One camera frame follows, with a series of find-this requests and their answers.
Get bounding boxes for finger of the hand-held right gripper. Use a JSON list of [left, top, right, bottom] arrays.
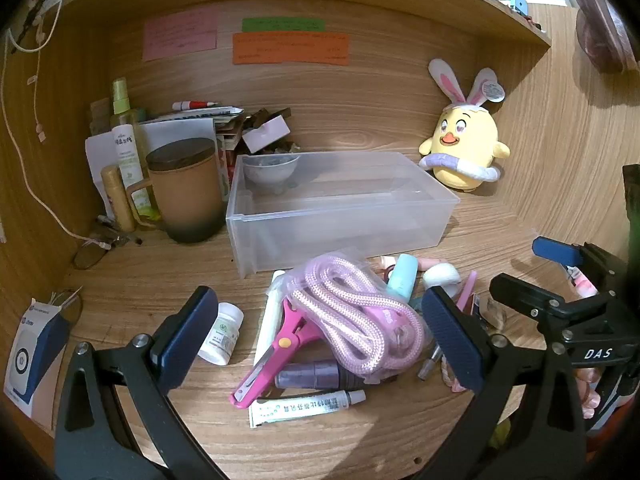
[[531, 236, 587, 267], [489, 274, 568, 332]]

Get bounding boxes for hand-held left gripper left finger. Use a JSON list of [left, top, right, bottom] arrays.
[[54, 286, 231, 480]]

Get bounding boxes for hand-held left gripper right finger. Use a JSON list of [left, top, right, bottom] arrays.
[[420, 286, 588, 480]]

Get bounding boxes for white pill bottle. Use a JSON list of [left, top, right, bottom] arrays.
[[197, 302, 245, 366]]

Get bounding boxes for small white round item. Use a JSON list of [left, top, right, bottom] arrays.
[[422, 263, 462, 298]]

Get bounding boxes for long white tube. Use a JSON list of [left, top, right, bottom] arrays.
[[252, 270, 288, 368]]

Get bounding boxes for pink scissors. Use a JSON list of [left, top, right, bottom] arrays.
[[229, 297, 321, 408]]

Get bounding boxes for pink rope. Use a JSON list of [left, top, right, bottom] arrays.
[[272, 249, 431, 386]]

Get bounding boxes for purple bottle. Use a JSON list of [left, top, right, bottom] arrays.
[[274, 360, 371, 391]]

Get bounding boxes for white ointment tube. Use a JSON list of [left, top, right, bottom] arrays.
[[248, 389, 366, 429]]

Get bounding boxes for clear plastic drawer box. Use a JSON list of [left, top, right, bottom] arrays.
[[226, 151, 461, 279]]

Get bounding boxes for person's right hand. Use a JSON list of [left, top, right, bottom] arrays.
[[574, 365, 602, 420]]

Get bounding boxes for small silver lip gloss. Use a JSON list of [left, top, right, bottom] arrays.
[[417, 345, 443, 381]]

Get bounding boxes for mint green tube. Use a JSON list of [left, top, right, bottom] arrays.
[[387, 254, 418, 298]]

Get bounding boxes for eyeglasses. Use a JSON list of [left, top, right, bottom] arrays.
[[72, 215, 143, 271]]

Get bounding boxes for yellow chick plush toy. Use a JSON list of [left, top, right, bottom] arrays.
[[418, 58, 511, 191]]

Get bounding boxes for brown mug with lid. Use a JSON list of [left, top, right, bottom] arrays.
[[125, 138, 226, 244]]

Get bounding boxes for gold bottle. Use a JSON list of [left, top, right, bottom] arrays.
[[100, 165, 137, 233]]

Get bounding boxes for blue and white carton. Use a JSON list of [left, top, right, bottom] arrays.
[[4, 297, 71, 433]]

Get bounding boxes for green spray bottle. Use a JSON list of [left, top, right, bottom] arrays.
[[110, 77, 153, 216]]

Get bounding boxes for white papers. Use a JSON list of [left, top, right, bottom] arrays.
[[85, 107, 246, 201]]

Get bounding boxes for pink and white small box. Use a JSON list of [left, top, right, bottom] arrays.
[[241, 115, 292, 155]]

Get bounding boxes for brown round object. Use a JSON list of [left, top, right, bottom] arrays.
[[574, 0, 637, 73]]

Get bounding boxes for pink paper note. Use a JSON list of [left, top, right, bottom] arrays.
[[142, 7, 218, 62]]

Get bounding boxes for orange paper note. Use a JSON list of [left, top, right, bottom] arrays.
[[231, 31, 349, 67]]

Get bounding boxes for green paper note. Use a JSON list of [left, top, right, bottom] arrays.
[[241, 17, 326, 33]]

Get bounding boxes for white cable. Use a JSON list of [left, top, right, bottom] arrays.
[[2, 25, 108, 248]]

